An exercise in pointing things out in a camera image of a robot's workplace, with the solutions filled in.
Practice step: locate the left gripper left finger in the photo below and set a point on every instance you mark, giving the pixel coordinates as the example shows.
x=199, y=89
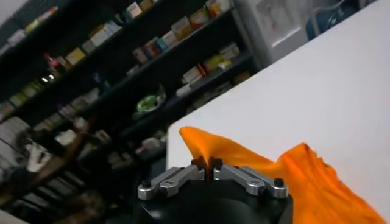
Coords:
x=176, y=179

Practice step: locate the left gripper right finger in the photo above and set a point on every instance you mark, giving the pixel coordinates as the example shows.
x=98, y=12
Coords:
x=246, y=179

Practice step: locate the orange T-shirt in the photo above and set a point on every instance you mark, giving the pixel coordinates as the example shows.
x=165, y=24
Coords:
x=307, y=185

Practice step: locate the bowl with green fruit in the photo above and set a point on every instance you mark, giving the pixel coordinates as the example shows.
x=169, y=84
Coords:
x=147, y=103

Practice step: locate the flat white medicine box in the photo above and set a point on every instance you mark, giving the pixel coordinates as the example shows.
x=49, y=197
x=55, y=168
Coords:
x=183, y=90

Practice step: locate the white box with red stripe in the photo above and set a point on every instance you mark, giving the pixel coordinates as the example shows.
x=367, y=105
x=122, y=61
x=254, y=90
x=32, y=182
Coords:
x=192, y=74

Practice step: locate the yellow green medicine box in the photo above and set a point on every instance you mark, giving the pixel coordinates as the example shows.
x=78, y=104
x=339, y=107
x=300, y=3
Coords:
x=213, y=62

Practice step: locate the black shelf unit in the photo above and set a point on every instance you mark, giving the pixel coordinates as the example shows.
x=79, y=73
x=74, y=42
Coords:
x=106, y=76

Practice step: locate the white blue medicine box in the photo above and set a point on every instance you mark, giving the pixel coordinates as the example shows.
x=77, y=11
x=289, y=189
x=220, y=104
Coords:
x=140, y=55

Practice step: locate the pale green medicine box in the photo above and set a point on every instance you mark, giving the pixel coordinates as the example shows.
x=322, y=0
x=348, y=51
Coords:
x=229, y=51

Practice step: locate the orange white medicine box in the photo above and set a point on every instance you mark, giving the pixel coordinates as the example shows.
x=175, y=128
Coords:
x=153, y=48

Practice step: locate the teal white medicine box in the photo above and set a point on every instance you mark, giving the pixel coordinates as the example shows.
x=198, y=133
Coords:
x=167, y=40

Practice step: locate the white water dispenser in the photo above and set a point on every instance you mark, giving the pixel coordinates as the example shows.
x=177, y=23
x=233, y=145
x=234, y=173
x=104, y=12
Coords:
x=274, y=27

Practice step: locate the yellow flat box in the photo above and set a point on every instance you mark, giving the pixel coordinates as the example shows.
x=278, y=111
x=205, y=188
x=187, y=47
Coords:
x=75, y=56

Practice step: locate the plain white box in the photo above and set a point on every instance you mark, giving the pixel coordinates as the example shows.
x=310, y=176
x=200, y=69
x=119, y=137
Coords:
x=99, y=37

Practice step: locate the orange red medicine box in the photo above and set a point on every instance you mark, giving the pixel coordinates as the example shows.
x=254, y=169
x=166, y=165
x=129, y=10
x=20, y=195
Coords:
x=199, y=18

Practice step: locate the red-capped dark bottle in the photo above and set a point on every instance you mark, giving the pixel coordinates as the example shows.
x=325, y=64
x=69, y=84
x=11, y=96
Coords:
x=52, y=62

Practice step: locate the white red medicine box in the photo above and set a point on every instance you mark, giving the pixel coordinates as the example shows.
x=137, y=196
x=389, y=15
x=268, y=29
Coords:
x=217, y=7

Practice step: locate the white green medicine box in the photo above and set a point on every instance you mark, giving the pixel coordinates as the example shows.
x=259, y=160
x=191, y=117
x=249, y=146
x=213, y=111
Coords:
x=134, y=9

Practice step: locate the blue water jug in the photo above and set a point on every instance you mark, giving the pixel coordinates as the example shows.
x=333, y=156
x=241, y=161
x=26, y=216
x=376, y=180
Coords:
x=332, y=18

